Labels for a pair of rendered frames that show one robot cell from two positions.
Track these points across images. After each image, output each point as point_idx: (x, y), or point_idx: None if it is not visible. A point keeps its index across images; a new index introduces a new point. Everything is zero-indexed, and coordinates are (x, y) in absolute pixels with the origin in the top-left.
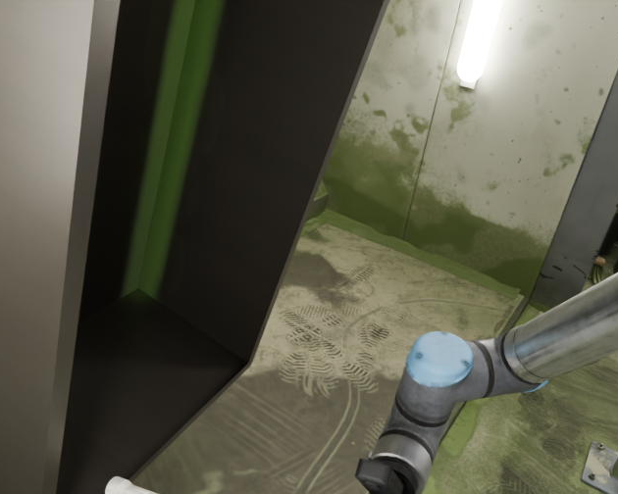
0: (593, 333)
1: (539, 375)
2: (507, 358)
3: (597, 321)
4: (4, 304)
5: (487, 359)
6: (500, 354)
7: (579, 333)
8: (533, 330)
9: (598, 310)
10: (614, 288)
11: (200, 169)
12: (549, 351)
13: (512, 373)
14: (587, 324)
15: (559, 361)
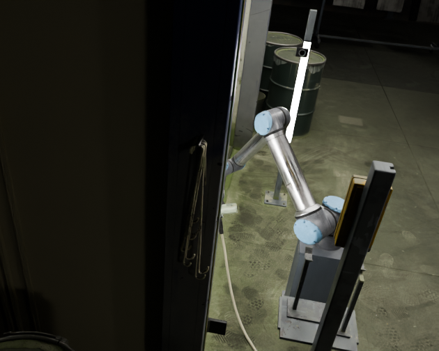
0: (251, 150)
1: (242, 163)
2: (235, 161)
3: (251, 147)
4: None
5: (230, 163)
6: (233, 161)
7: (248, 151)
8: (239, 153)
9: (250, 145)
10: (252, 141)
11: None
12: (243, 157)
13: (237, 165)
14: (249, 149)
15: (246, 158)
